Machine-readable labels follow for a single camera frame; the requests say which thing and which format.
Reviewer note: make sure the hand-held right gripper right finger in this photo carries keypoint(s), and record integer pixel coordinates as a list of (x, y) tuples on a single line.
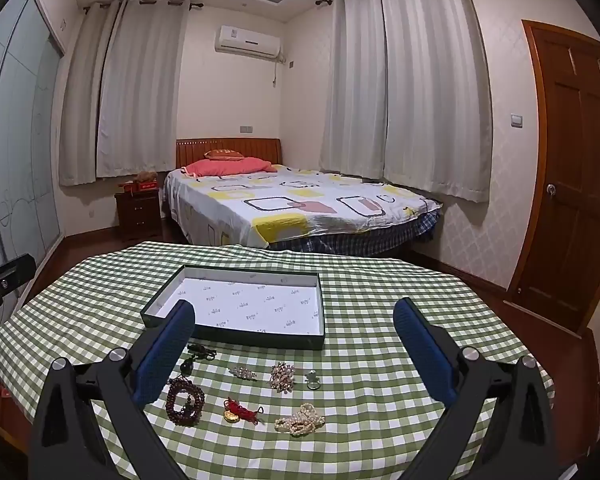
[(420, 355)]

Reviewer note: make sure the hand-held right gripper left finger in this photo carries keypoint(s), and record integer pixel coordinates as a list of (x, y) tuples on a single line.
[(162, 355)]

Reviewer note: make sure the small crystal brooch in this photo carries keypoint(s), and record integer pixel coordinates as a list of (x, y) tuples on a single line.
[(242, 373)]

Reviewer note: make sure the dark green shallow box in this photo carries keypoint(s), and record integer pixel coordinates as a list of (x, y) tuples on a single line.
[(260, 305)]

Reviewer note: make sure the gold pearl brooch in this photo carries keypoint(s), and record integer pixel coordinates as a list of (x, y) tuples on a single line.
[(281, 377)]

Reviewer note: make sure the green checked tablecloth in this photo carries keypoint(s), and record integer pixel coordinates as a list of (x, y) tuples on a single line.
[(380, 310)]

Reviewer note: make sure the blue plaid bed skirt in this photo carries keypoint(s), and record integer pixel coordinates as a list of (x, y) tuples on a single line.
[(370, 237)]

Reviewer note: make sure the frosted glass wardrobe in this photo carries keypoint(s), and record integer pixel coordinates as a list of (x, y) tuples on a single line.
[(15, 150)]

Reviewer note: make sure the dark wooden nightstand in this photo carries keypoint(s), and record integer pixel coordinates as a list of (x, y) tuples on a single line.
[(139, 215)]

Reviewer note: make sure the red gift box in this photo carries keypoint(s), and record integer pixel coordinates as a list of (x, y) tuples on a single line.
[(140, 188)]

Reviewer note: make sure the brown plush toy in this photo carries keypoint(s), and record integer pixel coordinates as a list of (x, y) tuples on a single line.
[(146, 176)]

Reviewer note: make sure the patterned white bedsheet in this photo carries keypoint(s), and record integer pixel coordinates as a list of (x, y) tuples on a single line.
[(280, 200)]

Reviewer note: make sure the white curtain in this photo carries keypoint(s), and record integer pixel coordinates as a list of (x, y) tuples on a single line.
[(140, 95), (435, 85), (352, 85), (82, 100)]

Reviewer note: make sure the pink pillow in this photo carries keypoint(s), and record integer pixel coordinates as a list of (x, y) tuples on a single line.
[(230, 166)]

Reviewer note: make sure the red cushion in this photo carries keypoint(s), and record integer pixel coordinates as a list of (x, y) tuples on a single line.
[(222, 154)]

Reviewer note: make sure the wooden bed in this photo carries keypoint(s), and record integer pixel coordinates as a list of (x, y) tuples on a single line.
[(250, 147)]

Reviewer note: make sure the brown wooden door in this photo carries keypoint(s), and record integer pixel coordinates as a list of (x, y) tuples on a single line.
[(565, 160)]

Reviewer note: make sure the white overhead cabinet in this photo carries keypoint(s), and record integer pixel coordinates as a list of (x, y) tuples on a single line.
[(52, 5)]

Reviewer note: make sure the white air conditioner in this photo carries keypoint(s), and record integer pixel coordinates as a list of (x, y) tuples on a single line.
[(249, 40)]

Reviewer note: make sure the wall light switch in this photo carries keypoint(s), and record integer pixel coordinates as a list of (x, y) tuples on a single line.
[(516, 120)]

